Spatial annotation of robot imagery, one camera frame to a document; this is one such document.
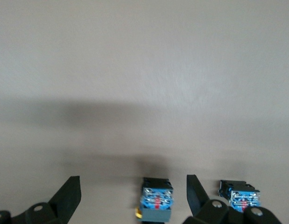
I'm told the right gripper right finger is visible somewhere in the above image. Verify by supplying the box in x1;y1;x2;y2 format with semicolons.
185;174;230;224

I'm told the red capped push button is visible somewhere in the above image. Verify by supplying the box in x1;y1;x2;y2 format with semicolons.
135;176;175;223

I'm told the yellow capped push button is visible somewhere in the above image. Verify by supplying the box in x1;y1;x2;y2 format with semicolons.
217;179;262;214

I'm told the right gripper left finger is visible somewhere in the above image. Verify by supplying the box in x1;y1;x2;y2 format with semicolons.
24;176;82;224

